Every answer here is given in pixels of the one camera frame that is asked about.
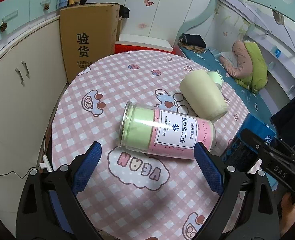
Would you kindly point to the cream cabinet with doors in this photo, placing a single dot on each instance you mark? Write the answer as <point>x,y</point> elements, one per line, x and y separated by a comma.
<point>32,78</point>

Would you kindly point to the dark folded clothes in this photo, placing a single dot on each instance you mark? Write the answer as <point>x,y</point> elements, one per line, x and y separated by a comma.
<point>192,42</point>

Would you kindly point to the pink checked tablecloth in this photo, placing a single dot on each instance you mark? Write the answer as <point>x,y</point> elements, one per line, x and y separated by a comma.
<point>143,187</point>

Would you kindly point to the red storage box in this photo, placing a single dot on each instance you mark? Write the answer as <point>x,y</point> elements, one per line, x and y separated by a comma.
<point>123,48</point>

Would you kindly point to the white charger with cable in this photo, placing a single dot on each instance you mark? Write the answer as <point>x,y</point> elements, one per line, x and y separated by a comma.
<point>43,164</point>

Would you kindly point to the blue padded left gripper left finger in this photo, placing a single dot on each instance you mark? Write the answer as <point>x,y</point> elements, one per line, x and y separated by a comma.
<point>48,207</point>

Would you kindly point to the pink green labelled jar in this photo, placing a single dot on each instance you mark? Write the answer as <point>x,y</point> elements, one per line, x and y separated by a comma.
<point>161,132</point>

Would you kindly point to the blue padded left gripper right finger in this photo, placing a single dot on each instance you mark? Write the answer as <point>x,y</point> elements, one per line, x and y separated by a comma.
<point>258,216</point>

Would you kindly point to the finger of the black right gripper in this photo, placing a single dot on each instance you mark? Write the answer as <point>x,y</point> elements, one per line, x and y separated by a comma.
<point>260,145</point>

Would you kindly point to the blue patterned bed sheet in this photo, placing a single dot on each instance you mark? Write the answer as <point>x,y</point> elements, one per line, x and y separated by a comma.
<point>254,102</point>

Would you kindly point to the teal drawer unit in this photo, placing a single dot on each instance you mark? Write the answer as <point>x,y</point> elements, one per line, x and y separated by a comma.
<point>16,13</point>

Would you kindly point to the small light green cup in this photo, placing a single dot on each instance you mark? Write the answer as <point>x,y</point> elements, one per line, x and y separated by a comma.
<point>217,78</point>

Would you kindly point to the cream plastic cup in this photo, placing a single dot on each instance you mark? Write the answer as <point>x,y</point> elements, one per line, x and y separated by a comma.
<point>203,96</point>

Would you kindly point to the white wardrobe with butterflies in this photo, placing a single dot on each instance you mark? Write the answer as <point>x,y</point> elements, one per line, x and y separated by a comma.
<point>160,19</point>

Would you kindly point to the blue metal cup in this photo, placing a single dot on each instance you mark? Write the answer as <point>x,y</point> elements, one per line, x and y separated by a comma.
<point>241,151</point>

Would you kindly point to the pink and green plush pillow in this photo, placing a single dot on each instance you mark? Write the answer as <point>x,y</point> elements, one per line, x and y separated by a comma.
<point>250,70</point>

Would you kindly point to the brown cardboard box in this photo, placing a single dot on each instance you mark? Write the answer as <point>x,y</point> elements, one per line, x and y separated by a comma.
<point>88,33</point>

